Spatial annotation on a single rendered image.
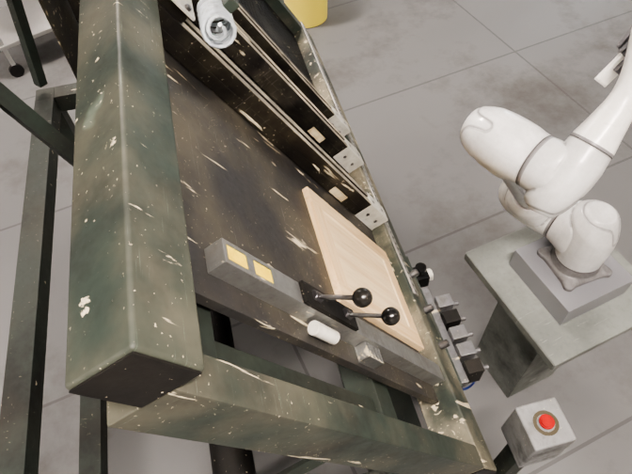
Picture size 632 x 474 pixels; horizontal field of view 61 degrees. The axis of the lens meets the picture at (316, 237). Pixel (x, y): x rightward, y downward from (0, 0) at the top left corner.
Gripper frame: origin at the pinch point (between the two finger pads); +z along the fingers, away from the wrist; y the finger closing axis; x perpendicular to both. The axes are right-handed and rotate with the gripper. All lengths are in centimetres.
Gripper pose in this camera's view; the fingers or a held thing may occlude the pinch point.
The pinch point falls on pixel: (612, 70)
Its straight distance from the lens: 140.5
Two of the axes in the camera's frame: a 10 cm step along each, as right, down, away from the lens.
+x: 8.3, 3.8, 4.2
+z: -5.6, 6.7, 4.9
